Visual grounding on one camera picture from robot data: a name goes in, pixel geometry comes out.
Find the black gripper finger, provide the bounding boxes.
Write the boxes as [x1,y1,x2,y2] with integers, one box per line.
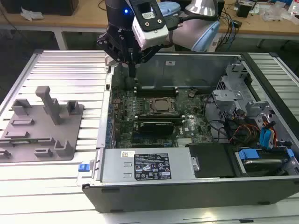
[97,32,133,77]
[132,45,162,77]

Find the black RAM slot bank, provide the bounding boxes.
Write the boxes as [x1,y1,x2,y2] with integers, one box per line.
[134,85,179,98]
[135,113,185,122]

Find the wooden desk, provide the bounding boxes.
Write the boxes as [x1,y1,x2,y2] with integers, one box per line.
[0,0,299,51]

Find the silver CPU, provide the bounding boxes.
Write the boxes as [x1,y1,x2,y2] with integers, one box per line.
[155,99,170,112]

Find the metal CPU socket cover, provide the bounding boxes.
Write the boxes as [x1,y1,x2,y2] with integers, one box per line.
[149,96,178,115]

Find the large black box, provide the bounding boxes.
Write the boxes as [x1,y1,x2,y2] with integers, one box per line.
[4,0,79,16]

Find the black graphics card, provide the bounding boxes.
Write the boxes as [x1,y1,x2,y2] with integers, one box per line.
[139,120,175,136]

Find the crumpled white paper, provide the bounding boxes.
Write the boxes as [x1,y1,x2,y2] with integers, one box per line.
[20,6,44,22]

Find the green motherboard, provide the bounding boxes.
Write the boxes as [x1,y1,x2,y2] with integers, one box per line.
[111,87,215,149]

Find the black desktop tower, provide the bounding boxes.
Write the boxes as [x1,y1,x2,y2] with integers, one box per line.
[216,0,226,20]

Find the grey metal drive cage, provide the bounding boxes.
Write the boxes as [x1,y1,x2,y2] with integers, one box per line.
[212,63,277,122]

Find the silver finned heatsink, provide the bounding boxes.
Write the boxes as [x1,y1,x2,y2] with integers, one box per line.
[177,137,193,147]

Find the grey parts rack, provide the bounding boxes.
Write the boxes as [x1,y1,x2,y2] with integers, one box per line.
[0,85,85,162]

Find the small black box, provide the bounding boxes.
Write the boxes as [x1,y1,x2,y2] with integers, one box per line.
[236,1,253,18]

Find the grey power supply unit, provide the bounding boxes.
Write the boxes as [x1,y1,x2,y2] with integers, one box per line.
[92,147,196,185]

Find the black plastic air shroud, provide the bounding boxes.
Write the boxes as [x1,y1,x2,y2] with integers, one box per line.
[185,142,235,179]

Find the clear plastic bags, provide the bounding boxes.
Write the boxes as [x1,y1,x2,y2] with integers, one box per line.
[261,3,293,23]

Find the hard disk in blue carrier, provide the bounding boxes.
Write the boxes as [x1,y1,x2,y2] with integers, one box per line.
[235,148,295,178]

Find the black open PC case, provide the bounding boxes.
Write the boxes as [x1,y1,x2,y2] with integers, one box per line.
[77,50,299,214]

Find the grey case hinge bracket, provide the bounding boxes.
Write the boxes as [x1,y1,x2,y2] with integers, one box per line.
[104,55,118,66]

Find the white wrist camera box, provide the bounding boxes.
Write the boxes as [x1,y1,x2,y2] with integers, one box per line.
[131,0,169,49]

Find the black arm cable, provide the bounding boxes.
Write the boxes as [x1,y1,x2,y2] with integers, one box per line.
[166,13,221,31]

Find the blue hanging cable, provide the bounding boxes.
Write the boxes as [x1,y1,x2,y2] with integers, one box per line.
[229,18,237,51]

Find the orange yellow wire bundle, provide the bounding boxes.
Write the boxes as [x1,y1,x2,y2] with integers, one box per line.
[228,124,260,143]

